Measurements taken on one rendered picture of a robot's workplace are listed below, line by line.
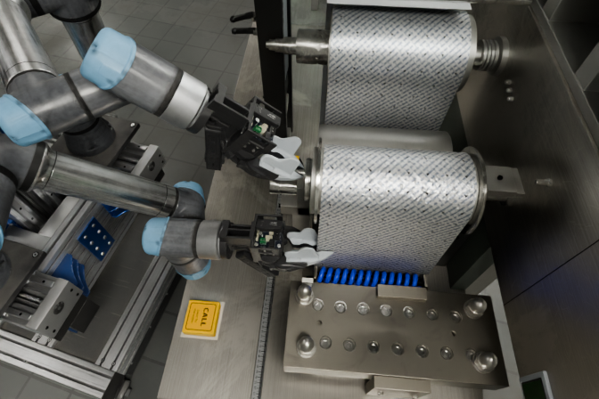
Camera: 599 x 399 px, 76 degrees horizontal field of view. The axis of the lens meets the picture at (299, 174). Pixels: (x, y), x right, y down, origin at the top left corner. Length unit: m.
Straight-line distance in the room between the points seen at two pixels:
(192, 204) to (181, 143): 1.55
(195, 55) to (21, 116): 2.45
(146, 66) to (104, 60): 0.05
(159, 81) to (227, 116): 0.10
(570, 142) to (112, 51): 0.59
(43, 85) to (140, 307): 1.23
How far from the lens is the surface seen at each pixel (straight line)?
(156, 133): 2.55
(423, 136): 0.78
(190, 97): 0.56
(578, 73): 0.63
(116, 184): 0.85
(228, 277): 0.97
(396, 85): 0.74
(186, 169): 2.31
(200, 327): 0.92
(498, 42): 0.83
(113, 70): 0.55
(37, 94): 0.65
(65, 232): 1.39
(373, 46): 0.70
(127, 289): 1.82
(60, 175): 0.82
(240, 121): 0.57
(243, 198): 1.06
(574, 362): 0.62
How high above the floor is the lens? 1.80
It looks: 55 degrees down
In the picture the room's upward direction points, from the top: straight up
